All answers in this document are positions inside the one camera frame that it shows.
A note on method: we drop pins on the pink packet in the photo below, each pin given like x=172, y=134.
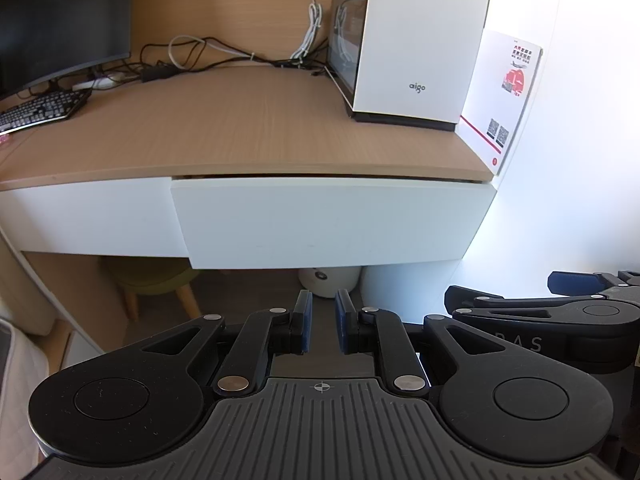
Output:
x=3, y=140

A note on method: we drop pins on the narrow white desk drawer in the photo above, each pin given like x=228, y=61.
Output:
x=90, y=220

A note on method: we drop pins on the green stool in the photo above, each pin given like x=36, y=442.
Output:
x=150, y=275

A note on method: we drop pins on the black power adapter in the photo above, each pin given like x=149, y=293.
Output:
x=157, y=73

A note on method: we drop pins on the white trash can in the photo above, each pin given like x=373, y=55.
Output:
x=325, y=281

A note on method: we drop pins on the white cardboard box red print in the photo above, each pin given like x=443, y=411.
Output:
x=505, y=105

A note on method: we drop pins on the white computer case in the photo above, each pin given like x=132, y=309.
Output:
x=415, y=35

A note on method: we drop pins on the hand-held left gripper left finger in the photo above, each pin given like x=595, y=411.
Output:
x=302, y=327

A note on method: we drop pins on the wide white desk drawer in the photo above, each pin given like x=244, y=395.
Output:
x=325, y=220

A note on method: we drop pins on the black keyboard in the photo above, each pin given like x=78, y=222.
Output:
x=40, y=110

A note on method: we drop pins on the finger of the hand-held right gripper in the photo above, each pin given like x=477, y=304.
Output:
x=470, y=302
x=575, y=281

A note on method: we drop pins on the white power adapter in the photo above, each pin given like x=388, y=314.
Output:
x=100, y=82

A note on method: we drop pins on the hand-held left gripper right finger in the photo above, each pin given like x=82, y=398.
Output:
x=344, y=327

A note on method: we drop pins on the black computer monitor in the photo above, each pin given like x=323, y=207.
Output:
x=60, y=20

